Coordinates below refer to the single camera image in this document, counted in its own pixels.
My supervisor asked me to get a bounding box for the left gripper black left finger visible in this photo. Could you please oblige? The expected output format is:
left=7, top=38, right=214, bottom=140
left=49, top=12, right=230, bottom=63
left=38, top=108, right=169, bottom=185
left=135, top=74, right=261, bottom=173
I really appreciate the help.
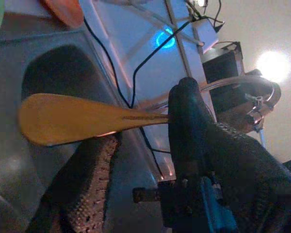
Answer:
left=26, top=133, right=122, bottom=233

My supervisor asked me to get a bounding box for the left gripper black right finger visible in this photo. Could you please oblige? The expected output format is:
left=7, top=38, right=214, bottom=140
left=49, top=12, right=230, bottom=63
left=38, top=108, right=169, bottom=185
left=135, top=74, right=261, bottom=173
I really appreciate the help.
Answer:
left=168, top=77, right=291, bottom=233

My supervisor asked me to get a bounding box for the metal spoon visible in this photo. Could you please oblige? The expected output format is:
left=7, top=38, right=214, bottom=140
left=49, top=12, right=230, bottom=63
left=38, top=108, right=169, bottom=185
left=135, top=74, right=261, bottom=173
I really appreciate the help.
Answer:
left=17, top=93, right=172, bottom=147

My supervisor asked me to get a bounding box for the black faucet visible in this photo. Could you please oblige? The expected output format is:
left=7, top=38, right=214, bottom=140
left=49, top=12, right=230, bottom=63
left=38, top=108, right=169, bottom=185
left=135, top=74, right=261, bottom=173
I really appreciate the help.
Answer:
left=215, top=69, right=282, bottom=134

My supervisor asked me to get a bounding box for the black box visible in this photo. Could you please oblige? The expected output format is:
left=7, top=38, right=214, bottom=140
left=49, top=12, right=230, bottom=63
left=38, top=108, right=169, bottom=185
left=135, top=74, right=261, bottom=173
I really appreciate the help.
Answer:
left=201, top=41, right=244, bottom=84

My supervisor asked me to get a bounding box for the round ceiling lamp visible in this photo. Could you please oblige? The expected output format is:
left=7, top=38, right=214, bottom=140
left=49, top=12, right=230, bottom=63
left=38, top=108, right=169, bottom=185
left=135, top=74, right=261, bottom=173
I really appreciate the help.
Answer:
left=256, top=50, right=291, bottom=83

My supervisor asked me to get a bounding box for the white box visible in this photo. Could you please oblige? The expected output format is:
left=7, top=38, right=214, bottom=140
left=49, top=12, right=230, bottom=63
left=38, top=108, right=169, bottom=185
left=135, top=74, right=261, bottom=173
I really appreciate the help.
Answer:
left=193, top=18, right=220, bottom=54

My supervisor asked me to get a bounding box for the stainless steel sink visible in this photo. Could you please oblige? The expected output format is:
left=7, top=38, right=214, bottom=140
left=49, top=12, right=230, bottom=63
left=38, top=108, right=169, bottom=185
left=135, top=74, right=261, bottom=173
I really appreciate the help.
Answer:
left=0, top=26, right=178, bottom=233

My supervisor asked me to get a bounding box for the orange plate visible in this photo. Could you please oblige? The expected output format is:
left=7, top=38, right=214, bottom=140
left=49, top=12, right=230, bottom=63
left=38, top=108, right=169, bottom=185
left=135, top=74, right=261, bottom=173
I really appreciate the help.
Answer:
left=40, top=0, right=85, bottom=29

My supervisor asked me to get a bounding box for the white hose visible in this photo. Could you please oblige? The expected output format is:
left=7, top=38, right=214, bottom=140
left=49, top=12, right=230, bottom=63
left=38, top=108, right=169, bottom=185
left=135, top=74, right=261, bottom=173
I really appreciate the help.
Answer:
left=198, top=76, right=270, bottom=94

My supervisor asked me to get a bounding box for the metal hose clamp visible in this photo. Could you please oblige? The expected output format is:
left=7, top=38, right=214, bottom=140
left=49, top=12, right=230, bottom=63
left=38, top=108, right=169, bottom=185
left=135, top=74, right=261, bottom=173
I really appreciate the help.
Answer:
left=243, top=69, right=282, bottom=133

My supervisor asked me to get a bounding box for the black power cable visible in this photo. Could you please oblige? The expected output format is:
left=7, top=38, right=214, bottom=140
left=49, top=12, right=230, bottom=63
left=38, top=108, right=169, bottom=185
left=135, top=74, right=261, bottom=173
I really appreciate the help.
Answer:
left=131, top=20, right=193, bottom=109
left=83, top=17, right=132, bottom=109

